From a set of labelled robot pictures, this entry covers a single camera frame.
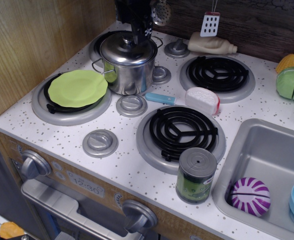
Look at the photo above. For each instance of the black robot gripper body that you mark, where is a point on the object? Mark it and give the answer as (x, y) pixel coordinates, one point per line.
(138, 11)

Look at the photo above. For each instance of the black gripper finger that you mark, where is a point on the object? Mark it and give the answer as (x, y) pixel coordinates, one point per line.
(141, 30)

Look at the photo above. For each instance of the steel pot lid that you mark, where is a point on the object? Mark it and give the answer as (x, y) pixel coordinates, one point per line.
(120, 49)

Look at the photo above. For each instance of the stainless steel pot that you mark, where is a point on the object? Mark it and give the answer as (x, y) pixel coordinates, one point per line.
(127, 80)

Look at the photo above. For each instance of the grey stovetop knob by pot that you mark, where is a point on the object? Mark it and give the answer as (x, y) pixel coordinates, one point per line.
(161, 75)

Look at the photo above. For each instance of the silver perforated toy ladle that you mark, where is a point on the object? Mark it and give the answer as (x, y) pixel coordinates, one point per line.
(161, 12)

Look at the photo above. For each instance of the grey stovetop knob back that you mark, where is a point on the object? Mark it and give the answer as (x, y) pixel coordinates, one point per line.
(177, 49)

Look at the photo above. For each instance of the white slotted toy spatula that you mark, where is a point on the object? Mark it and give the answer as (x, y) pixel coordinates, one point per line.
(210, 24)

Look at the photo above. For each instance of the cream plastic toy bottle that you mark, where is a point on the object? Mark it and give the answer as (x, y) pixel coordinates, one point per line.
(210, 45)

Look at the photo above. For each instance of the light blue toy knife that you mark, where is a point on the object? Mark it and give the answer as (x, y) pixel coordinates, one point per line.
(159, 98)

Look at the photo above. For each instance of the grey stovetop knob middle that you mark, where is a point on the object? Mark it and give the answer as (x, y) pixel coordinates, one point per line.
(131, 106)

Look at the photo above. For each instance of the black back right burner coil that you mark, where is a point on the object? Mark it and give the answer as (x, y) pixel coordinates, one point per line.
(217, 74)

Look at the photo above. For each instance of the green plastic plate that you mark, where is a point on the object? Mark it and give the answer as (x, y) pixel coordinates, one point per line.
(77, 88)

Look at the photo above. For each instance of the white toy cheese wedge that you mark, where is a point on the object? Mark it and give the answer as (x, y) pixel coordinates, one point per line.
(202, 99)

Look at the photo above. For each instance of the grey stovetop knob front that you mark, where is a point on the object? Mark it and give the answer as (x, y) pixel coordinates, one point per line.
(100, 143)

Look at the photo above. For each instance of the green labelled toy can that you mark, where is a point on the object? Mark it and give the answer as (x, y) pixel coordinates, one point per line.
(196, 170)

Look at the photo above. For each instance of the yellow toy corn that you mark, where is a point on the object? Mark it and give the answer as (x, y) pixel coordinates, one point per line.
(286, 62)

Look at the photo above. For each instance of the green toy cabbage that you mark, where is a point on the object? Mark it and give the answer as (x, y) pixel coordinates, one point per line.
(285, 83)

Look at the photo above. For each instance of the grey oven knob left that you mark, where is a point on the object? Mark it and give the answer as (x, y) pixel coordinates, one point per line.
(34, 165)

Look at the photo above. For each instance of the grey oven knob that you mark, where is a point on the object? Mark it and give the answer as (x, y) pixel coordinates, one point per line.
(34, 165)
(138, 216)

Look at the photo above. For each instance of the grey oven knob right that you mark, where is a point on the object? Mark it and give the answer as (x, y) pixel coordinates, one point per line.
(138, 216)

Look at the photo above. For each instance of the silver toy sink basin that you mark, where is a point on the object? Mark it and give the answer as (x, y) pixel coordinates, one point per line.
(264, 151)

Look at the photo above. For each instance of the purple white striped toy onion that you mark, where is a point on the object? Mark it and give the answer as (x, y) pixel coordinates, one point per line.
(250, 195)

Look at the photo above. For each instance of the yellow object on floor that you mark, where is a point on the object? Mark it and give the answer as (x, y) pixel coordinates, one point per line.
(10, 230)

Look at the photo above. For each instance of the silver oven door handle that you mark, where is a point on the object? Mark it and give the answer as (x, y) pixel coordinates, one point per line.
(65, 207)

